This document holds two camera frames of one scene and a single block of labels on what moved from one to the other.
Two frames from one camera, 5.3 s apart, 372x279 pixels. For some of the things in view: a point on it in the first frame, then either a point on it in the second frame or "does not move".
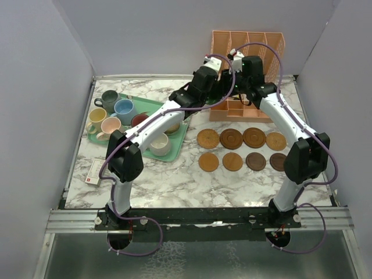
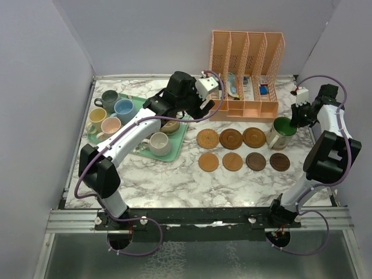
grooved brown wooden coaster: (231, 139) does not move
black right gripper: (226, 77) → (296, 121)
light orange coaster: (232, 161) does not move
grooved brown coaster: (254, 138) does not move
